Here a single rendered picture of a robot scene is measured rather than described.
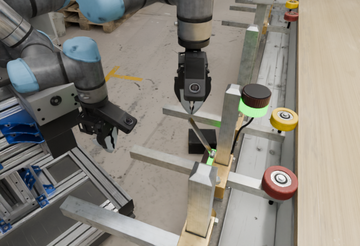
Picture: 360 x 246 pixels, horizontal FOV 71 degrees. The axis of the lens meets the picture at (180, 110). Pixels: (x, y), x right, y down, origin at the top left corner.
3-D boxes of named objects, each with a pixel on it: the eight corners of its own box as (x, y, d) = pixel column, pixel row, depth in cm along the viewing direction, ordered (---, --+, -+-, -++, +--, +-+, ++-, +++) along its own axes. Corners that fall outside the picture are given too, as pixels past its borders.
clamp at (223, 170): (204, 193, 68) (205, 182, 64) (216, 157, 77) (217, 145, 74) (224, 200, 66) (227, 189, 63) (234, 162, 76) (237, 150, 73)
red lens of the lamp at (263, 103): (239, 104, 54) (240, 96, 52) (243, 89, 58) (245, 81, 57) (268, 110, 52) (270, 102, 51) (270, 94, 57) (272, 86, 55)
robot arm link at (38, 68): (19, 77, 63) (66, 68, 67) (19, 102, 55) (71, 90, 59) (6, 48, 58) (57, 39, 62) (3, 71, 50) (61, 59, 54)
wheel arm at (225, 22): (220, 26, 170) (221, 20, 167) (222, 24, 172) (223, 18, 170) (289, 35, 158) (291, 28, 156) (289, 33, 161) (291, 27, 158)
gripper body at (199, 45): (205, 72, 68) (209, 28, 60) (208, 90, 61) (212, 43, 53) (177, 72, 68) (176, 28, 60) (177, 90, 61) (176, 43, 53)
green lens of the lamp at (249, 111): (237, 113, 55) (238, 105, 54) (241, 98, 60) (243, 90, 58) (265, 119, 54) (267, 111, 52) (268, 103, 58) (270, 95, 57)
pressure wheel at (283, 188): (253, 211, 66) (262, 185, 59) (257, 186, 72) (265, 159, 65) (285, 221, 64) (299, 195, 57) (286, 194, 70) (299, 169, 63)
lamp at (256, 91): (227, 162, 66) (240, 95, 52) (232, 147, 70) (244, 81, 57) (250, 168, 65) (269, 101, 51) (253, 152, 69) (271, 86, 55)
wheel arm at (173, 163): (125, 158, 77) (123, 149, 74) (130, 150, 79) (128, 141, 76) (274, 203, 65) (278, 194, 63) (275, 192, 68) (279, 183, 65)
